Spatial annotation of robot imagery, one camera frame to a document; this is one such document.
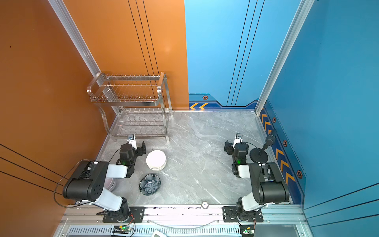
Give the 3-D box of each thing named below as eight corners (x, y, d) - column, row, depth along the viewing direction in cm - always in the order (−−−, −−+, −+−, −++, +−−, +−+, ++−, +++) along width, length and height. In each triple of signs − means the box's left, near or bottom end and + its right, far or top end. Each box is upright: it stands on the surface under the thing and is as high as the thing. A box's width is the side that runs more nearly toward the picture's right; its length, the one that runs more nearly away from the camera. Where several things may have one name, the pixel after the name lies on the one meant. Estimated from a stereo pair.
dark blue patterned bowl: (139, 195, 81) (137, 193, 77) (144, 176, 87) (141, 174, 84) (159, 195, 81) (158, 193, 77) (162, 176, 87) (160, 174, 84)
